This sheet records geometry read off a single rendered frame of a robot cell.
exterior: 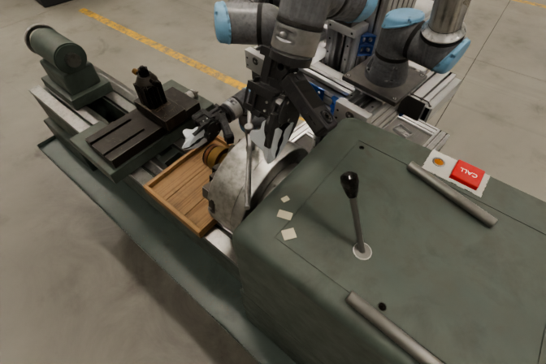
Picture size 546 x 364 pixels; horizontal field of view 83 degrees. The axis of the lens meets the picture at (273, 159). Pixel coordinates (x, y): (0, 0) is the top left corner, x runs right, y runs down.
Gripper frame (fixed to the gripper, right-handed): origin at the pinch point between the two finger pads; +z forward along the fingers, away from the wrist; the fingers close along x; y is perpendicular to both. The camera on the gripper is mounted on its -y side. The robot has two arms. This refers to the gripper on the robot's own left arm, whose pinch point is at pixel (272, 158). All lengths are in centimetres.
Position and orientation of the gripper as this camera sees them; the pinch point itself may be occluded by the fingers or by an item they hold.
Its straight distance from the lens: 60.4
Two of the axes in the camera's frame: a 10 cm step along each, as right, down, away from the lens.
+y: -7.8, -4.8, 4.1
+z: -2.4, 8.2, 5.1
